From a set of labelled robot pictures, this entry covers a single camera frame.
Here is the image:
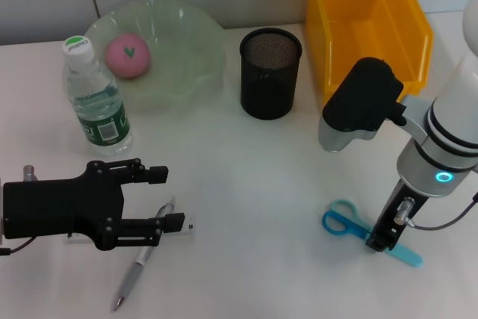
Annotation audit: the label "clear plastic ruler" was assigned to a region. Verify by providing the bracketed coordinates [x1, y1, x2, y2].
[63, 216, 197, 246]

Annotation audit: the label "grey white ballpoint pen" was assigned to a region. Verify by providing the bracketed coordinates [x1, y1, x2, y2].
[113, 195, 176, 313]

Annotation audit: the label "blue scissors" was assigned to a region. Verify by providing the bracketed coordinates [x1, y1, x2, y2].
[322, 199, 424, 268]

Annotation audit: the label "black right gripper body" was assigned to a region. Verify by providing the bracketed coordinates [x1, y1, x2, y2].
[373, 179, 426, 237]

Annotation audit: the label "pink peach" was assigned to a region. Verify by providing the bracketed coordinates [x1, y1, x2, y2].
[104, 33, 152, 80]

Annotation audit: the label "green glass fruit bowl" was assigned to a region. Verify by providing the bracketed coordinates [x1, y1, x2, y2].
[81, 0, 228, 114]

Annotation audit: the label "yellow plastic bin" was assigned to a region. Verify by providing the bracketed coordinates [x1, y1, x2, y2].
[304, 0, 436, 105]

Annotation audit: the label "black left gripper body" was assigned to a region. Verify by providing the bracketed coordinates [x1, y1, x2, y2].
[1, 161, 127, 251]

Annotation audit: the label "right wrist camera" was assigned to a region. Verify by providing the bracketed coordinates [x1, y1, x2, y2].
[317, 57, 408, 154]

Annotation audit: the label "clear plastic water bottle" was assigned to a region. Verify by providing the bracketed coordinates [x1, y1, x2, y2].
[61, 34, 134, 155]

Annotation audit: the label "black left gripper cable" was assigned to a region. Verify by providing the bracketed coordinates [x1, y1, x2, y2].
[0, 236, 37, 256]

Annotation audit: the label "black mesh pen holder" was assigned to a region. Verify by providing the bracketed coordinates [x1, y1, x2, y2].
[238, 27, 303, 121]

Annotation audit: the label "right gripper metal plug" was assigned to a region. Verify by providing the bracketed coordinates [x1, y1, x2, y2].
[391, 197, 416, 227]

